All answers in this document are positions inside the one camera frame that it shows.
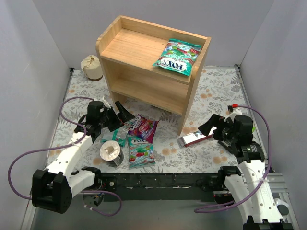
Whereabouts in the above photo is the beige wrapped tissue roll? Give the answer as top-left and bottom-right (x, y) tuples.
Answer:
(81, 55), (103, 81)

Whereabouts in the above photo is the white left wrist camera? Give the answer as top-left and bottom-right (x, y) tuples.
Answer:
(100, 96), (112, 108)

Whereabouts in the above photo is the red white toothpaste box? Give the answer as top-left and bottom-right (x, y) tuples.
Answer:
(177, 131), (213, 148)

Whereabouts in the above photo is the green mint candy bag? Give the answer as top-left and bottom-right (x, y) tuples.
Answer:
(128, 137), (155, 168)

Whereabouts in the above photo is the purple berry candy bag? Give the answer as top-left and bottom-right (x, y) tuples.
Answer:
(128, 114), (159, 143)

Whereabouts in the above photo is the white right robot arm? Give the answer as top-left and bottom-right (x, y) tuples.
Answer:
(194, 114), (293, 230)

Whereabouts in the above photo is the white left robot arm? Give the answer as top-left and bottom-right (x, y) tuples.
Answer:
(32, 101), (135, 214)

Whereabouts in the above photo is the teal candy bag back side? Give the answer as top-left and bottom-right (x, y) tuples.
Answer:
(100, 121), (132, 147)

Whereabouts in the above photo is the wooden two-tier shelf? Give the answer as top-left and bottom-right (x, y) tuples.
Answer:
(95, 15), (211, 134)

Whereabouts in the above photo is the green Fox's candy bag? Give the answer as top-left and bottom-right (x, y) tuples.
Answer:
(153, 39), (202, 76)

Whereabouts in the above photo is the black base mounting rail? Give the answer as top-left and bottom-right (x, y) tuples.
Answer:
(89, 172), (234, 204)

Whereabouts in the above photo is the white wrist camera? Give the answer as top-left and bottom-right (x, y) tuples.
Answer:
(225, 104), (242, 121)
(100, 96), (112, 108)

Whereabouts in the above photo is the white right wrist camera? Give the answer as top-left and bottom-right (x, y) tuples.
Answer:
(225, 104), (242, 121)

